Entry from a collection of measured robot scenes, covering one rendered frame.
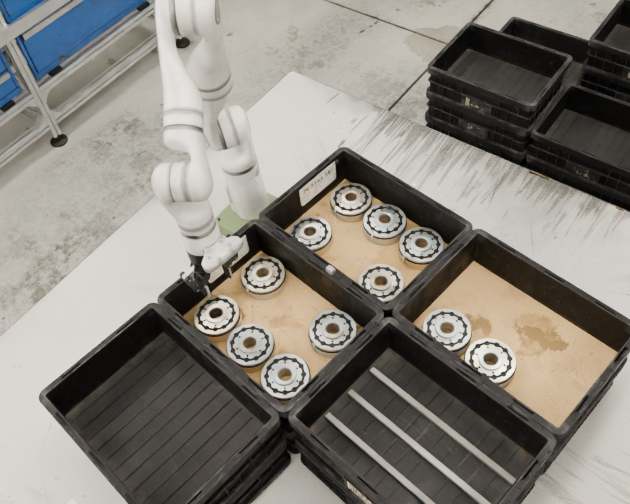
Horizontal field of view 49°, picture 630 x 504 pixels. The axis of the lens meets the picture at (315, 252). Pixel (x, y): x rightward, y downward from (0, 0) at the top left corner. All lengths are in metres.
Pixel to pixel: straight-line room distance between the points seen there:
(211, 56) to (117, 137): 1.99
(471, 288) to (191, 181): 0.70
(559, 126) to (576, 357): 1.26
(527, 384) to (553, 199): 0.64
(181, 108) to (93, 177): 1.99
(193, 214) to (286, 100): 1.02
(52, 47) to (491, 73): 1.81
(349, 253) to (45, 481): 0.84
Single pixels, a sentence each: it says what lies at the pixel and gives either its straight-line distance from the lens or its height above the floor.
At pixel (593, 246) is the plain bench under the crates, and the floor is 0.70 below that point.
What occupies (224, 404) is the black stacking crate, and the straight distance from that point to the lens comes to 1.49.
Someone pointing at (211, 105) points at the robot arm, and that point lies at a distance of 1.51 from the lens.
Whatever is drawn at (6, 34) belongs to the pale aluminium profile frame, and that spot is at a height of 0.60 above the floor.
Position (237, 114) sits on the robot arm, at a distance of 1.65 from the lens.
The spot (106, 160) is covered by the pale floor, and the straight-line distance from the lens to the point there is 3.26.
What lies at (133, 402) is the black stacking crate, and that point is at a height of 0.83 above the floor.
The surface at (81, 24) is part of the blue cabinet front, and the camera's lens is 3.33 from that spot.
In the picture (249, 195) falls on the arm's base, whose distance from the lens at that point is 1.78.
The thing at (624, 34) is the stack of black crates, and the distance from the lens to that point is 2.92.
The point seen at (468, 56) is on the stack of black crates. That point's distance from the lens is 2.72.
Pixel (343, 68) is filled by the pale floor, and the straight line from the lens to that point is 3.46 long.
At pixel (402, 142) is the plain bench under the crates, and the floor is 0.70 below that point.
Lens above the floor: 2.15
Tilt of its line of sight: 53 degrees down
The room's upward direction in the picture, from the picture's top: 8 degrees counter-clockwise
